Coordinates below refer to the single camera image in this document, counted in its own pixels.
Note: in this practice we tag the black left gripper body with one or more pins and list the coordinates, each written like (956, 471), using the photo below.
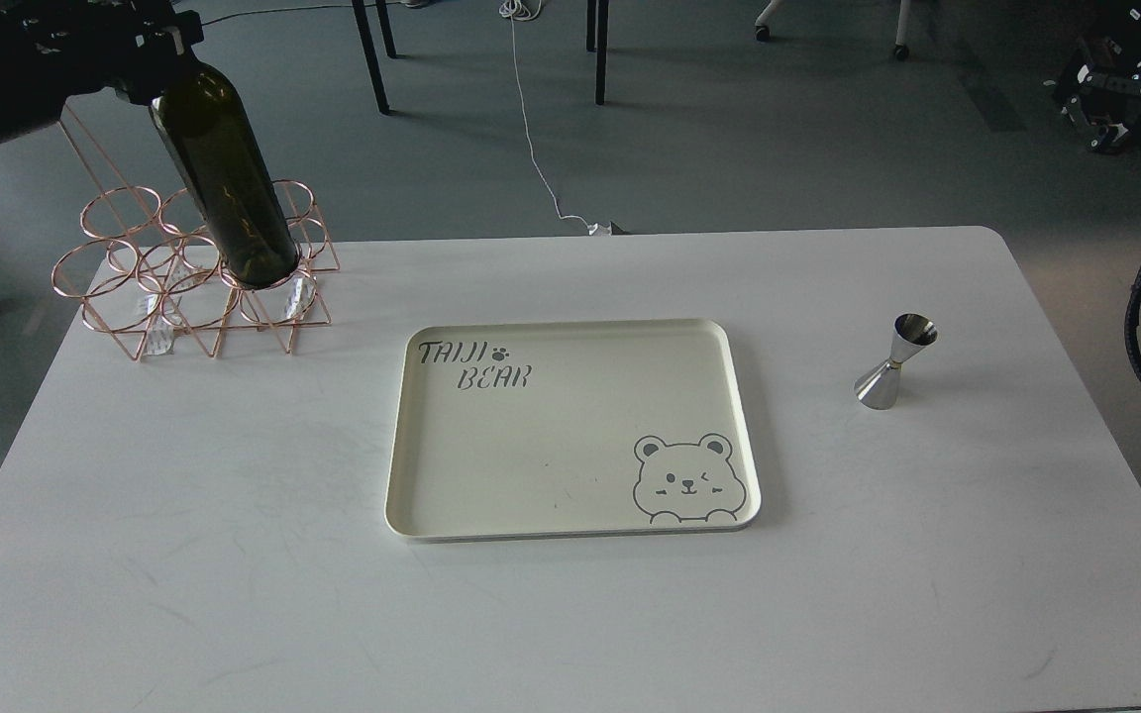
(51, 51)

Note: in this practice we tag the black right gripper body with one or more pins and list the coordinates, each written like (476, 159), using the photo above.
(1099, 88)

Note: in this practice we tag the dark green wine bottle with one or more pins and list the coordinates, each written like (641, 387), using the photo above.
(204, 126)

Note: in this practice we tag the stainless steel jigger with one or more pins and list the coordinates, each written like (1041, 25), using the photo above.
(879, 388)

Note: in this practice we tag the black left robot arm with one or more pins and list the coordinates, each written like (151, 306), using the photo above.
(51, 51)

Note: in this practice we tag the black table legs left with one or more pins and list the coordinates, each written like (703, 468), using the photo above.
(369, 37)

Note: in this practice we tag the black table legs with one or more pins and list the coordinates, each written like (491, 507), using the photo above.
(596, 42)
(369, 37)

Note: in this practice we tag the white office chair base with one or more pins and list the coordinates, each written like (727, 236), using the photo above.
(807, 18)

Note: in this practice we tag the black table legs right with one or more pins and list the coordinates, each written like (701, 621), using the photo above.
(596, 42)

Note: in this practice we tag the cream bear serving tray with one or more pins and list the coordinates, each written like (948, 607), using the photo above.
(558, 429)

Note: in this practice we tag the rose gold wire wine rack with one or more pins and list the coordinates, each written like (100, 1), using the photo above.
(148, 274)

